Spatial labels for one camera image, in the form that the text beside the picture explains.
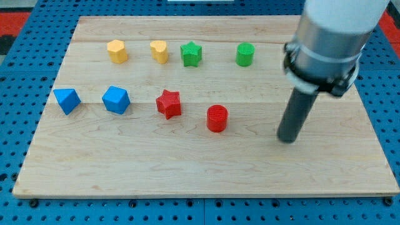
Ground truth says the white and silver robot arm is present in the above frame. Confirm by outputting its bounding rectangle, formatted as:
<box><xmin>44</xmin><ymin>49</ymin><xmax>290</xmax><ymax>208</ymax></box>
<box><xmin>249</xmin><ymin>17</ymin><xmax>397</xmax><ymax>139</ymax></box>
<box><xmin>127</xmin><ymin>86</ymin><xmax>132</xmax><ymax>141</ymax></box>
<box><xmin>277</xmin><ymin>0</ymin><xmax>389</xmax><ymax>143</ymax></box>

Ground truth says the red star block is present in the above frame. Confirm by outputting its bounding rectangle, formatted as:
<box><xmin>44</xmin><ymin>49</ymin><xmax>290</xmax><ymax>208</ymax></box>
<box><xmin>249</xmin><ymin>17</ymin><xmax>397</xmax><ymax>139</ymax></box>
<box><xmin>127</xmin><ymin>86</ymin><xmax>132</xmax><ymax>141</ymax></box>
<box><xmin>156</xmin><ymin>89</ymin><xmax>181</xmax><ymax>119</ymax></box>

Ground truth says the green cylinder block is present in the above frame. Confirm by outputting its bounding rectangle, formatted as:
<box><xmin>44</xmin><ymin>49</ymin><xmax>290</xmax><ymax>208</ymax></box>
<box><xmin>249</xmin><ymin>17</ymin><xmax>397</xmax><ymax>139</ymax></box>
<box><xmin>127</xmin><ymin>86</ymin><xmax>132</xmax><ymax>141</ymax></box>
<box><xmin>236</xmin><ymin>42</ymin><xmax>255</xmax><ymax>67</ymax></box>

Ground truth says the red cylinder block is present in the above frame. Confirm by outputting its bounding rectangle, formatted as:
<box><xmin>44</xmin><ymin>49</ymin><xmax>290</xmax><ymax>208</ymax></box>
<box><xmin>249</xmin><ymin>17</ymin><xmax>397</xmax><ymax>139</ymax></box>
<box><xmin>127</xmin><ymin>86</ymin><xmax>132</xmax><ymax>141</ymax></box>
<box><xmin>206</xmin><ymin>104</ymin><xmax>229</xmax><ymax>133</ymax></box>

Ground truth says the blue cube block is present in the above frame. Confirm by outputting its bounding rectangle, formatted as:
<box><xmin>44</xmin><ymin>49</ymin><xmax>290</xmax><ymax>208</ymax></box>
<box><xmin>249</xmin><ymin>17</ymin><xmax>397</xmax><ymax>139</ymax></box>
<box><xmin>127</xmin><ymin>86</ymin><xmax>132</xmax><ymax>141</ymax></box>
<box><xmin>102</xmin><ymin>86</ymin><xmax>131</xmax><ymax>114</ymax></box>

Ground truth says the blue triangle block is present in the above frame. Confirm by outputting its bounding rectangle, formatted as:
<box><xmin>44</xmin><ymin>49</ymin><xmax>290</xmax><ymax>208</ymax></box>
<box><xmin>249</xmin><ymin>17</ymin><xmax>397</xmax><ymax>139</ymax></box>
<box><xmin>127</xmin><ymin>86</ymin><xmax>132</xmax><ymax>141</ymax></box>
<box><xmin>53</xmin><ymin>89</ymin><xmax>81</xmax><ymax>115</ymax></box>

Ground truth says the green star block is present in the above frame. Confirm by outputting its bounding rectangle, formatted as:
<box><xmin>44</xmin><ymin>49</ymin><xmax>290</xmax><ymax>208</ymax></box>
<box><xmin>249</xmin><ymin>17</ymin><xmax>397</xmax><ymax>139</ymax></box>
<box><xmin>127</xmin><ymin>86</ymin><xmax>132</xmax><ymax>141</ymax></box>
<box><xmin>180</xmin><ymin>41</ymin><xmax>203</xmax><ymax>67</ymax></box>

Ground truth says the yellow hexagon block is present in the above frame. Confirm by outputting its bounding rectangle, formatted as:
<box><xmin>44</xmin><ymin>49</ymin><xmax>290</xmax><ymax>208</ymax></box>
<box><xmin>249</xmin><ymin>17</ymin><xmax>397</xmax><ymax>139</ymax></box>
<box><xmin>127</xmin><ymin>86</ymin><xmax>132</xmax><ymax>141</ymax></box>
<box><xmin>107</xmin><ymin>39</ymin><xmax>129</xmax><ymax>64</ymax></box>

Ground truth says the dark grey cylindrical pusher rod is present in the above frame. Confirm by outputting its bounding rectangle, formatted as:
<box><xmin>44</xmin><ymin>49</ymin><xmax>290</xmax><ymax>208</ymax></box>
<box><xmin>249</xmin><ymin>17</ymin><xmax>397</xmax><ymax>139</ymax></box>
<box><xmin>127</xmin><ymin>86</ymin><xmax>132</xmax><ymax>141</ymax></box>
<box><xmin>277</xmin><ymin>89</ymin><xmax>318</xmax><ymax>143</ymax></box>

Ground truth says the yellow heart block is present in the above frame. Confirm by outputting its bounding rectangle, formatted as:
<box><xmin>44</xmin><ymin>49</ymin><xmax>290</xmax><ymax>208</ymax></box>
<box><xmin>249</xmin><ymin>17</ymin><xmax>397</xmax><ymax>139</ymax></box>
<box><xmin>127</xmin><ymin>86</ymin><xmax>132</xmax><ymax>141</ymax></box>
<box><xmin>150</xmin><ymin>40</ymin><xmax>169</xmax><ymax>64</ymax></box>

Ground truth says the light wooden board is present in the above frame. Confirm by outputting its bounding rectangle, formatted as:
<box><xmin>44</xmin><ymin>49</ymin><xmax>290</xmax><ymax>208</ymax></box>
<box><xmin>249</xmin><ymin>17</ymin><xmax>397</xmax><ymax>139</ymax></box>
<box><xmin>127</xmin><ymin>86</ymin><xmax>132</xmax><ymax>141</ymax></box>
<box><xmin>12</xmin><ymin>16</ymin><xmax>399</xmax><ymax>199</ymax></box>

